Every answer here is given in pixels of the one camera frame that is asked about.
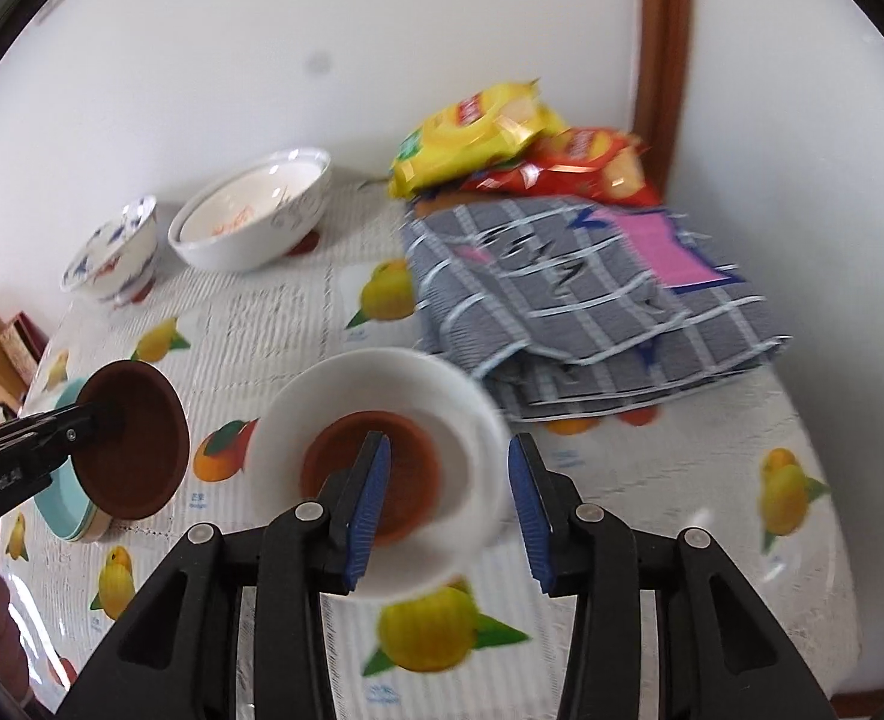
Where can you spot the small white bowl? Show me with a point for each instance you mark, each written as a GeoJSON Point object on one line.
{"type": "Point", "coordinates": [457, 427]}

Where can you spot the blue square plate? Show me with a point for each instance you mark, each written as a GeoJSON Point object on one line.
{"type": "Point", "coordinates": [63, 495]}

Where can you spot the brown wooden door frame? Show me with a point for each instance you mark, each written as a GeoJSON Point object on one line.
{"type": "Point", "coordinates": [663, 52]}

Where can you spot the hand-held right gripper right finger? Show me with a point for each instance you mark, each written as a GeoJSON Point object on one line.
{"type": "Point", "coordinates": [528, 502]}

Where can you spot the patterned flat box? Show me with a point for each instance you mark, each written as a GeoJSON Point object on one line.
{"type": "Point", "coordinates": [21, 345]}

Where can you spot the yellow chip bag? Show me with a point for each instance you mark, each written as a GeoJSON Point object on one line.
{"type": "Point", "coordinates": [472, 139]}

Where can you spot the fruit printed tablecloth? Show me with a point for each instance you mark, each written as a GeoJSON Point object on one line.
{"type": "Point", "coordinates": [674, 510]}

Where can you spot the pink paper sheet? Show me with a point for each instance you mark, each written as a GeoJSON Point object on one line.
{"type": "Point", "coordinates": [663, 251]}

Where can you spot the white bowl with orange print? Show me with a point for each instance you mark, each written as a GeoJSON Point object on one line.
{"type": "Point", "coordinates": [239, 210]}

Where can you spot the large white bowl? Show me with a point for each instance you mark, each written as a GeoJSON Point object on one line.
{"type": "Point", "coordinates": [262, 244]}

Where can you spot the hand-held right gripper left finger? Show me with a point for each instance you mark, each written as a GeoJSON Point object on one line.
{"type": "Point", "coordinates": [367, 495]}

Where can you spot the red chip bag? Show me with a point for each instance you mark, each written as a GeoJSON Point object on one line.
{"type": "Point", "coordinates": [584, 161]}

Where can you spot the blue crane print bowl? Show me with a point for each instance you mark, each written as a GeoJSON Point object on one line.
{"type": "Point", "coordinates": [116, 255]}

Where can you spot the grey checked cloth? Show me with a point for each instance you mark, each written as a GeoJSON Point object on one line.
{"type": "Point", "coordinates": [584, 330]}

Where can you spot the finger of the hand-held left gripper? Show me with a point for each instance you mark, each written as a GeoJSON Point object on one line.
{"type": "Point", "coordinates": [75, 439]}
{"type": "Point", "coordinates": [48, 415]}

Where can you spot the small brown saucer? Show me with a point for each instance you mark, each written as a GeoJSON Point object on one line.
{"type": "Point", "coordinates": [412, 480]}
{"type": "Point", "coordinates": [142, 450]}

